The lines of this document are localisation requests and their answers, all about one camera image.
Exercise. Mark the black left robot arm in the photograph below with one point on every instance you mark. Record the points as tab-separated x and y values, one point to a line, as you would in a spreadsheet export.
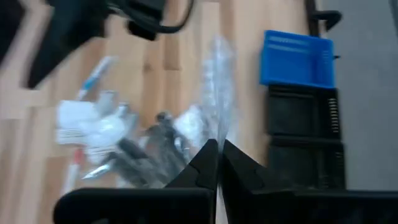
9	25

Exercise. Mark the black plastic bin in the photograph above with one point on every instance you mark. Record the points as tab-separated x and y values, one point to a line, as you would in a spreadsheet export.
295	112
298	165

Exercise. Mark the bagged white cotton pads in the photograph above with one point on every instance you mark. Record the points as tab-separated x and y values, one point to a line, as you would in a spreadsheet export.
109	132

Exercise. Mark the blue plastic bin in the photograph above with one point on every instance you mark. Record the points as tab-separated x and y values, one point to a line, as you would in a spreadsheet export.
295	59

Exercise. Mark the bagged cotton balls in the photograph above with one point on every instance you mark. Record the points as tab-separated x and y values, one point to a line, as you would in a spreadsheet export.
189	124

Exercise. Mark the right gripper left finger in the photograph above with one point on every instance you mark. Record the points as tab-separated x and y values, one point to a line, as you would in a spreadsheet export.
202	174

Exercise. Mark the bagged blue toothbrush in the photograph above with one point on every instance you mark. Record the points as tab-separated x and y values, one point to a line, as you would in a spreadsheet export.
93	76
96	171

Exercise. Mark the black table clamp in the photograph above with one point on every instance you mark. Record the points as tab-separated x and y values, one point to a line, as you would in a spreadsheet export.
328	17

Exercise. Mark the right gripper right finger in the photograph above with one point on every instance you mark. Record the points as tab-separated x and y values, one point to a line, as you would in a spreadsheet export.
239	180

